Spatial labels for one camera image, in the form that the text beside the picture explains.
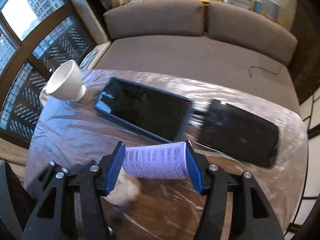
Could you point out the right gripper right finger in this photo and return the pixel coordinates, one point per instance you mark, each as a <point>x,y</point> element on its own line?
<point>196,166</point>

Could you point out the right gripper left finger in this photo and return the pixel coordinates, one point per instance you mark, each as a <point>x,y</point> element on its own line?
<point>112,165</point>

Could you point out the purple hair roller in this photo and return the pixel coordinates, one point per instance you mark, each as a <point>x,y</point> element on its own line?
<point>163,161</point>

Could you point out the black tablet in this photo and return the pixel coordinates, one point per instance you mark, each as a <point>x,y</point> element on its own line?
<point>154,113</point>

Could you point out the white ceramic cup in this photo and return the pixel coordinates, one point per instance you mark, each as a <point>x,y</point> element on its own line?
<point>66,83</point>

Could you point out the sofa seat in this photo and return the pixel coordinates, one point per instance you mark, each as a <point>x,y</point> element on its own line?
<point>204,59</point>

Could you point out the shoji screen partition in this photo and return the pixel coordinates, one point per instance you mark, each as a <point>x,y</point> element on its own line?
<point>305,222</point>

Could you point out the right sofa back cushion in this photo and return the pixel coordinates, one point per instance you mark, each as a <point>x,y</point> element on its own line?
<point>237,26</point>

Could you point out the sofa cushion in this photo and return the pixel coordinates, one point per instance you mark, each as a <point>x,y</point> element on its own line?
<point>237,26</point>
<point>156,17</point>

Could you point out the left sofa back cushion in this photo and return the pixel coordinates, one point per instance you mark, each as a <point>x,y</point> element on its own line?
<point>156,17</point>

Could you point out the beige curtain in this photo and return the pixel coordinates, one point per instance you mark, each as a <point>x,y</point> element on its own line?
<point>92,12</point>

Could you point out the small blue cylinder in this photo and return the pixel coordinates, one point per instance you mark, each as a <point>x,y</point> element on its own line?
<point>258,6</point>

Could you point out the grey speaker cylinder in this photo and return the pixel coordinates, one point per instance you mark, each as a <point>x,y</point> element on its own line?
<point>272,10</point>

